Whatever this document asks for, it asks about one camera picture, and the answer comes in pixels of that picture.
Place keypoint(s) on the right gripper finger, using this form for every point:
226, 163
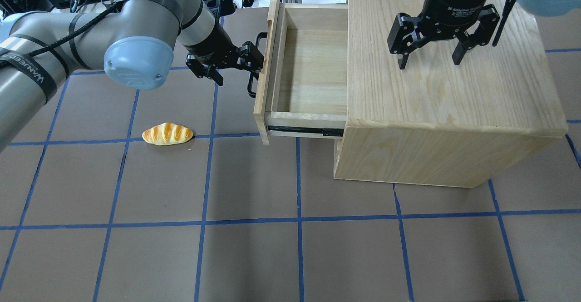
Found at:
487, 22
404, 37

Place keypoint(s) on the wooden drawer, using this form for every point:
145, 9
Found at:
302, 87

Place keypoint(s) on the toy bread loaf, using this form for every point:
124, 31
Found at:
167, 134

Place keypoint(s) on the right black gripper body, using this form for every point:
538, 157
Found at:
449, 3

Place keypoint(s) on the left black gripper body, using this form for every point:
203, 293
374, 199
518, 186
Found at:
212, 45

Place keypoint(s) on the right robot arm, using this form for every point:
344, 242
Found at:
544, 8

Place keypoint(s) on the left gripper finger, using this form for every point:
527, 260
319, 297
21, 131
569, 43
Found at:
249, 57
213, 74

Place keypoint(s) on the light wooden drawer cabinet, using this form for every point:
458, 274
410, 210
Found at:
436, 123

